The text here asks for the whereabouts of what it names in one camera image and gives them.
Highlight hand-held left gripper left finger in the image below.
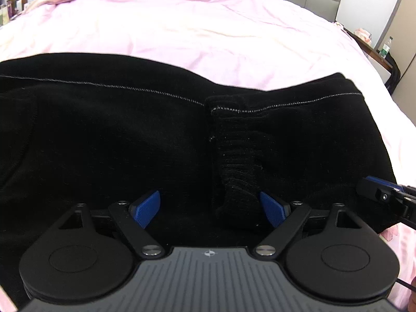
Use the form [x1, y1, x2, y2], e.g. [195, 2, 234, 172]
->
[58, 190, 164, 257]

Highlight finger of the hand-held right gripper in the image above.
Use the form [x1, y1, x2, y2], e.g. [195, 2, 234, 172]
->
[356, 175, 416, 225]

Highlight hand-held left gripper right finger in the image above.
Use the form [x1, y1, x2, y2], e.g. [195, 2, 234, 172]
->
[255, 192, 362, 256]

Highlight black pants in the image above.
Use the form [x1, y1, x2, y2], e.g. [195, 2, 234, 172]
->
[0, 52, 399, 303]

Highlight wooden bedside table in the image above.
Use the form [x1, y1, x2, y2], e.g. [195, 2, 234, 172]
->
[344, 28, 402, 92]

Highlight clear plastic bottle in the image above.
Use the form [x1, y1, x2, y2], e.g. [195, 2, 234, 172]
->
[379, 36, 394, 60]

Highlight pink tissue pack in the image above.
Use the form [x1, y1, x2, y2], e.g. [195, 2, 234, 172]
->
[354, 29, 373, 45]

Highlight pink bed sheet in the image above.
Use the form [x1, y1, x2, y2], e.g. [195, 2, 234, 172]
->
[0, 0, 416, 312]

